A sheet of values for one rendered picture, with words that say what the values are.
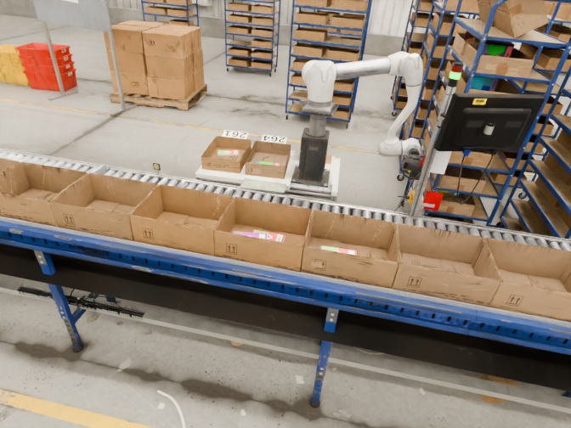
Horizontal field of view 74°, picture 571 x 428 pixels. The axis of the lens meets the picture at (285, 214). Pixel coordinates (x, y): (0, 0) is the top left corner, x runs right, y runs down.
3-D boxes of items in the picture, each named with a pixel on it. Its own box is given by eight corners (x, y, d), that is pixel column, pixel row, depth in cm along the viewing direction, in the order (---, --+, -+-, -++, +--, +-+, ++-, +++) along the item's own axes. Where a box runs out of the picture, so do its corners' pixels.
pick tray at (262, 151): (290, 155, 297) (291, 144, 291) (284, 179, 265) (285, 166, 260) (255, 152, 299) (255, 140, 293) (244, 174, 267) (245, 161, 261)
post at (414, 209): (417, 224, 245) (462, 86, 195) (418, 228, 241) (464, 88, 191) (398, 221, 246) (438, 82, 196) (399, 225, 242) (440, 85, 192)
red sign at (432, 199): (438, 211, 237) (443, 193, 230) (438, 211, 236) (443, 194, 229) (411, 206, 239) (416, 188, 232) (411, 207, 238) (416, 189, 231)
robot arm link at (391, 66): (304, 67, 238) (297, 59, 256) (305, 92, 248) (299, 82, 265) (421, 53, 245) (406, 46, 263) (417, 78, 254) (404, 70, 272)
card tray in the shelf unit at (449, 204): (425, 184, 317) (428, 173, 312) (463, 190, 312) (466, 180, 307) (428, 209, 284) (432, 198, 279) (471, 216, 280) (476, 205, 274)
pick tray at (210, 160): (251, 151, 299) (251, 139, 294) (240, 173, 268) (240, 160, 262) (216, 147, 301) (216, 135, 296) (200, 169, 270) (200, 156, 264)
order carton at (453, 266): (472, 264, 181) (484, 236, 171) (486, 311, 157) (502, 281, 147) (388, 250, 186) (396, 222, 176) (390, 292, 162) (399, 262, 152)
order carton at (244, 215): (309, 236, 191) (313, 208, 181) (300, 276, 167) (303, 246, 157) (234, 223, 196) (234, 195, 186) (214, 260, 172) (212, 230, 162)
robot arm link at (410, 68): (426, 82, 244) (417, 76, 255) (427, 53, 234) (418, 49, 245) (407, 87, 244) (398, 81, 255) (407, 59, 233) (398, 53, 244)
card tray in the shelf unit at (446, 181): (430, 163, 305) (433, 151, 300) (469, 168, 302) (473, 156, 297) (438, 187, 272) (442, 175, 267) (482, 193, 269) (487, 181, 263)
